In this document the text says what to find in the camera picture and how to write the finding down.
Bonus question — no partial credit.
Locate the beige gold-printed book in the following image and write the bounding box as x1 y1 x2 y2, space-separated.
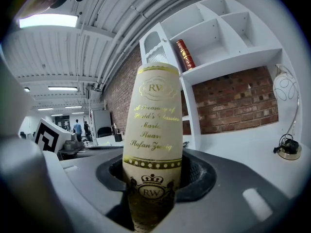
122 62 184 233

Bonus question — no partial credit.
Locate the white shelf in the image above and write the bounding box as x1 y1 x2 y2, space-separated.
138 0 302 150

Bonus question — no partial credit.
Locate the black office chair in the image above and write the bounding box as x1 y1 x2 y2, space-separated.
97 127 113 138

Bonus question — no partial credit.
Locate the white board panel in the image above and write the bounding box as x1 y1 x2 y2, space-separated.
90 109 113 138

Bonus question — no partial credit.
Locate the gold desk lamp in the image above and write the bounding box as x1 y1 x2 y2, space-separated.
272 64 303 161

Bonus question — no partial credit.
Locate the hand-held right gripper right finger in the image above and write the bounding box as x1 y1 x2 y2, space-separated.
155 147 301 233

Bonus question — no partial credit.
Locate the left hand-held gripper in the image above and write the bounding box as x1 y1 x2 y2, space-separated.
33 117 86 160

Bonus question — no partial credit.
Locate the long ceiling light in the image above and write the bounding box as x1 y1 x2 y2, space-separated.
48 86 78 91

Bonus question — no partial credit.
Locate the red book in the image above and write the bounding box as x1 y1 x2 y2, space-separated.
175 39 196 72

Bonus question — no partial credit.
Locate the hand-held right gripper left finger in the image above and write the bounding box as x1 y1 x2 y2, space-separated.
60 147 135 233

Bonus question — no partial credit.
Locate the large ceiling light panel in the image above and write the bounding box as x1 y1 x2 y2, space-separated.
18 14 79 29

